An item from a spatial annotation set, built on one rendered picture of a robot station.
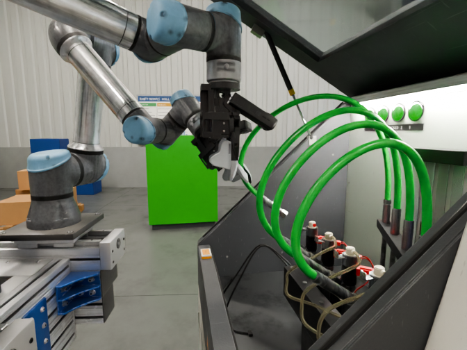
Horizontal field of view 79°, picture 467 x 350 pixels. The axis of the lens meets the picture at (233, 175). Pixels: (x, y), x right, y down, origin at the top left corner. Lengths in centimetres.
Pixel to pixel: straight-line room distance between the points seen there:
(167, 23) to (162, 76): 681
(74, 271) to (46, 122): 729
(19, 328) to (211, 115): 51
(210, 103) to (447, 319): 51
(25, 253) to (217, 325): 67
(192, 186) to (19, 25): 615
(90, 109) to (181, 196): 302
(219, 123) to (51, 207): 62
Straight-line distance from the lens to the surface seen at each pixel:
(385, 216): 82
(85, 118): 110
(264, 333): 82
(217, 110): 63
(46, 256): 107
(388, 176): 80
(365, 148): 46
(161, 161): 394
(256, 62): 740
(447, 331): 45
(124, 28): 68
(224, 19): 64
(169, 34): 58
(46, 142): 719
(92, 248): 100
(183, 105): 88
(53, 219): 102
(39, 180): 102
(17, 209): 468
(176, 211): 406
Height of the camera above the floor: 132
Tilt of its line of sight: 8 degrees down
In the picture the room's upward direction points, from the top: straight up
